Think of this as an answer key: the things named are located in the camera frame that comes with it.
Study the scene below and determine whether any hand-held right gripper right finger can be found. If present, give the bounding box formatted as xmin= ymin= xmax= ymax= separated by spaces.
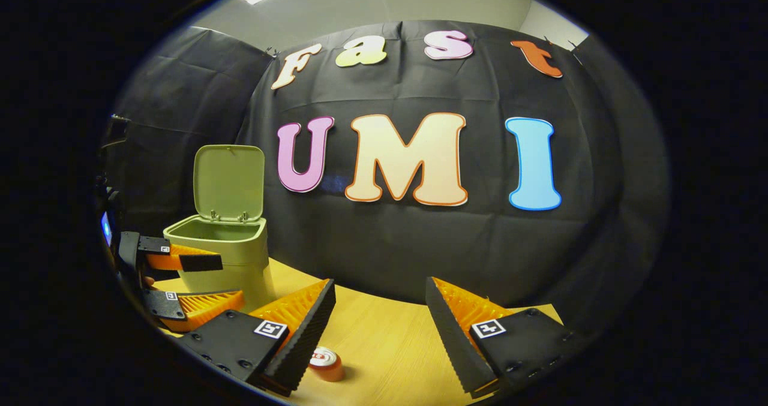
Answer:
xmin=425 ymin=276 xmax=586 ymax=399

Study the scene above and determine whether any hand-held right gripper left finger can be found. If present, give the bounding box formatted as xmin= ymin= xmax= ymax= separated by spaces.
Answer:
xmin=177 ymin=279 xmax=337 ymax=398

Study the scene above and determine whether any green desktop garbage bin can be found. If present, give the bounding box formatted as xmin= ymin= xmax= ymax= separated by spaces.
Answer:
xmin=163 ymin=145 xmax=277 ymax=314

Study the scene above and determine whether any orange pop can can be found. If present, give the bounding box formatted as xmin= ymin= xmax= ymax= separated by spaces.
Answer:
xmin=309 ymin=346 xmax=345 ymax=383

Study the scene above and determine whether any wooden desktop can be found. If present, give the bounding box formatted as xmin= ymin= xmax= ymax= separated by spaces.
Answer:
xmin=150 ymin=257 xmax=565 ymax=406

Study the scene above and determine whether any black backdrop cloth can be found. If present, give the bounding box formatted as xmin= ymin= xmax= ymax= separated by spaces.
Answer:
xmin=99 ymin=19 xmax=670 ymax=335

